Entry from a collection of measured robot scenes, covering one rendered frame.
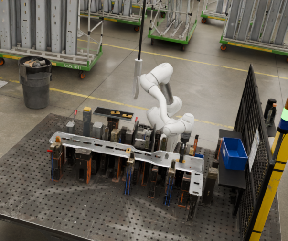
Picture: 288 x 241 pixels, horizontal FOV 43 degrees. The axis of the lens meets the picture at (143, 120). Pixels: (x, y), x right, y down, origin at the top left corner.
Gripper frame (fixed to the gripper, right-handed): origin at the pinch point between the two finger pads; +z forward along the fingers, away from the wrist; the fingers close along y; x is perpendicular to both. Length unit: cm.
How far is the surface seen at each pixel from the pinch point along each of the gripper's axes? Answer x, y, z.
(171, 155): -8.7, -6.1, 4.3
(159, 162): -17.6, 8.9, 4.3
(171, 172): -5.9, 24.9, 0.5
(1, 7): -365, -359, -5
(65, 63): -237, -345, 76
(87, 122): -94, -31, 2
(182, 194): 6.1, 22.6, 22.2
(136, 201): -31, 28, 34
